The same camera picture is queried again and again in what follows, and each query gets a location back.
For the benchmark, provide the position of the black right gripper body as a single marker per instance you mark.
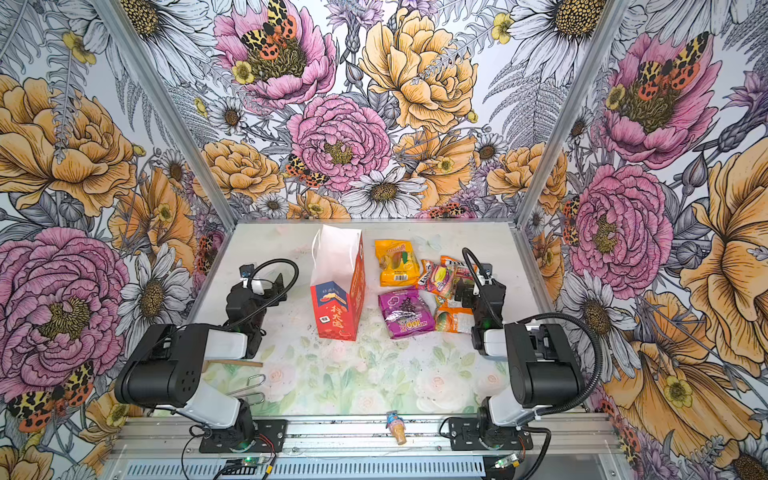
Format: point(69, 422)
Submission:
point(483, 294)

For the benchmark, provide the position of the colourful candy snack bag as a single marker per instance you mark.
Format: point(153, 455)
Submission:
point(449, 278)

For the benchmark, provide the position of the purple snack bag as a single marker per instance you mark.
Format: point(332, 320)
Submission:
point(405, 313)

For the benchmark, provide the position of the red white paper bag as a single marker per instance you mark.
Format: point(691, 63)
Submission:
point(338, 282)

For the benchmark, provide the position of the yellow snack bag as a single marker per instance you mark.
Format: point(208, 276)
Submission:
point(397, 263)

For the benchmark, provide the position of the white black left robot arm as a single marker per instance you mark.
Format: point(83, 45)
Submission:
point(164, 372)

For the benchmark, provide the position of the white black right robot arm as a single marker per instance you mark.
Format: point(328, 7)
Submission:
point(542, 370)

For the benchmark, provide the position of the orange snack bag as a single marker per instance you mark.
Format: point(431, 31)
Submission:
point(452, 317)

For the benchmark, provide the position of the wooden toy mallet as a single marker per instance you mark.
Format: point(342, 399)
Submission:
point(208, 364)

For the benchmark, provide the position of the small ice cream toy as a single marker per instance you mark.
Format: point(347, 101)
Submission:
point(396, 427)

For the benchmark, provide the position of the green circuit board right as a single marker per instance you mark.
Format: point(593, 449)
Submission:
point(509, 461)

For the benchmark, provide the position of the green circuit board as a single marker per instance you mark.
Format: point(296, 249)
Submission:
point(247, 466)
point(509, 461)

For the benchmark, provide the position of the green circuit board left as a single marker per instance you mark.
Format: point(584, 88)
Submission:
point(247, 466)

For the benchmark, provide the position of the metal wire tongs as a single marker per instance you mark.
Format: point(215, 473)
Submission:
point(251, 392)

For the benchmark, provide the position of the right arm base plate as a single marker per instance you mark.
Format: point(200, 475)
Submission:
point(475, 434)

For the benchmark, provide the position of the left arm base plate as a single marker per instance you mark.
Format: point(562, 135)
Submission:
point(263, 436)

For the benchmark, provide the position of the aluminium rail frame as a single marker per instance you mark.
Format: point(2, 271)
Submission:
point(565, 446)

